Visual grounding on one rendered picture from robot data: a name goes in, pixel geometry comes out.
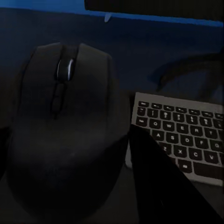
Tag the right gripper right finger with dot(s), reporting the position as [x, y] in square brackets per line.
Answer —
[164, 194]

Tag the keyboard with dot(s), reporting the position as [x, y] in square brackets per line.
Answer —
[190, 132]

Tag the room divider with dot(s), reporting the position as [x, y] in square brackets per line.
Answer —
[78, 7]

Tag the mouse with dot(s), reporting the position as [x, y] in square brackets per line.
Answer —
[69, 133]

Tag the desk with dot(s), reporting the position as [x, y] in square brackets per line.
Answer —
[141, 50]

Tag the monitor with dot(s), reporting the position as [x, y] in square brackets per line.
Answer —
[192, 9]

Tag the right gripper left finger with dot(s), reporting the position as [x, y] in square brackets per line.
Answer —
[4, 134]

